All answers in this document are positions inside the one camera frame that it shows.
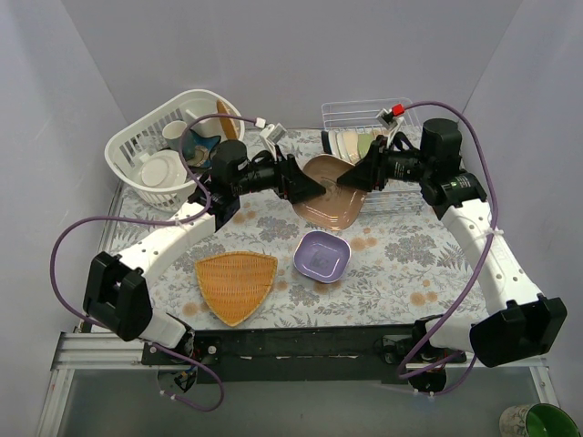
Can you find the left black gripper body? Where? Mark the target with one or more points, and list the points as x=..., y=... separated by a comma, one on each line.
x=286, y=177

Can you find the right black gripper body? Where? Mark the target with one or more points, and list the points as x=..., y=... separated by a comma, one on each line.
x=375, y=164

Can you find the green square bowl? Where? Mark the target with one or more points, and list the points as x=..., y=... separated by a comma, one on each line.
x=364, y=143

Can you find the beige square bowl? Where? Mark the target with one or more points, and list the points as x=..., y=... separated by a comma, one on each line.
x=348, y=146

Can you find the pink square bowl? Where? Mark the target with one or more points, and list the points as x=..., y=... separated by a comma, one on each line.
x=339, y=207

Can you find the watermelon pattern plate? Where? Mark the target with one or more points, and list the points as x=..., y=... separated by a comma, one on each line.
x=336, y=145

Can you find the red rimmed beige plate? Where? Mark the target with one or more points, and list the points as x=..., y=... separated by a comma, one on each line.
x=326, y=143

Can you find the purple square bowl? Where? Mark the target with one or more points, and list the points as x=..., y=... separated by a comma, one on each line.
x=322, y=256

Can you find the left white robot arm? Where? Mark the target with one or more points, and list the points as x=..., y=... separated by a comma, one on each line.
x=117, y=293

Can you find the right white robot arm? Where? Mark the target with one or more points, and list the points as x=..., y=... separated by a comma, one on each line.
x=521, y=321

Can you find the blue star dish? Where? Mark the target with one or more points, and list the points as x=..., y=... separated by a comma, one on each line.
x=198, y=149

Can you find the floral table mat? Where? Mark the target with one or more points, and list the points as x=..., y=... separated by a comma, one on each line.
x=404, y=266

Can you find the white square container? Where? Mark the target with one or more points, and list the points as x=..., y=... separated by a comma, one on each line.
x=199, y=107

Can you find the woven bamboo tray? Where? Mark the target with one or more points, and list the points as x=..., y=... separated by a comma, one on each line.
x=235, y=284

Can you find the white cup in basket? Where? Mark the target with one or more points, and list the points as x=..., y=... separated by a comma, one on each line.
x=172, y=133

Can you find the white plate in basket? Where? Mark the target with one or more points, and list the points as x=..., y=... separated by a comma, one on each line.
x=162, y=170

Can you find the white plastic basket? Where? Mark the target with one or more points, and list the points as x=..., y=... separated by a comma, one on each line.
x=126, y=151

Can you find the green floral mug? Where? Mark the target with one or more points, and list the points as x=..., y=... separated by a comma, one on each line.
x=537, y=420

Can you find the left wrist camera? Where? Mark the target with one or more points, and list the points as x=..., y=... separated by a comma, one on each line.
x=271, y=135

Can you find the white wire dish rack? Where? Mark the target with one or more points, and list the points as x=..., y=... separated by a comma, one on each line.
x=350, y=114

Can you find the black base frame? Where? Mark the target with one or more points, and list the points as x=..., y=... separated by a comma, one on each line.
x=349, y=353

